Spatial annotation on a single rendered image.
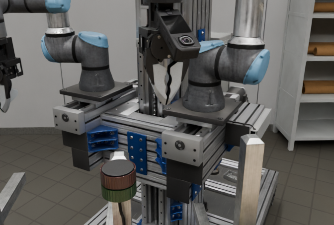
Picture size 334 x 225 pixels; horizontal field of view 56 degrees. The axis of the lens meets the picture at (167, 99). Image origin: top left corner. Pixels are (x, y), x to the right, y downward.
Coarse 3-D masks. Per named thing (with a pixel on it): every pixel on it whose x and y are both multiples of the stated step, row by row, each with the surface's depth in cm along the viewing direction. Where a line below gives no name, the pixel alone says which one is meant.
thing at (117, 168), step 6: (108, 162) 54; (114, 162) 54; (120, 162) 54; (126, 162) 54; (102, 168) 52; (108, 168) 52; (114, 168) 52; (120, 168) 52; (126, 168) 52; (132, 168) 52; (108, 174) 51; (114, 174) 51; (120, 174) 51; (126, 174) 51; (120, 204) 54; (120, 210) 55
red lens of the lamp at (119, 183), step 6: (132, 162) 55; (102, 174) 51; (132, 174) 52; (102, 180) 52; (108, 180) 51; (114, 180) 50; (120, 180) 50; (126, 180) 51; (132, 180) 52; (108, 186) 51; (114, 186) 51; (120, 186) 51; (126, 186) 51
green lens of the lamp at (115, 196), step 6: (102, 186) 52; (132, 186) 52; (102, 192) 53; (108, 192) 51; (114, 192) 51; (120, 192) 51; (126, 192) 52; (132, 192) 53; (108, 198) 52; (114, 198) 51; (120, 198) 51; (126, 198) 52
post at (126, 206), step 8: (112, 152) 58; (120, 152) 58; (128, 152) 59; (128, 200) 59; (112, 208) 59; (128, 208) 59; (120, 216) 60; (128, 216) 60; (120, 224) 60; (128, 224) 60
